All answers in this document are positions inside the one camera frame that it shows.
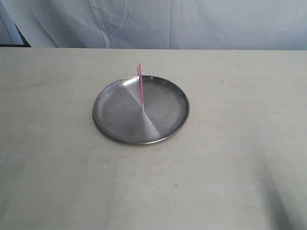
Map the pink plastic tube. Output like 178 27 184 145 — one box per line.
138 63 145 111

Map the round stainless steel plate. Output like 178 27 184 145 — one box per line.
92 75 190 145

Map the white backdrop cloth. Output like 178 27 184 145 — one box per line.
2 0 307 50

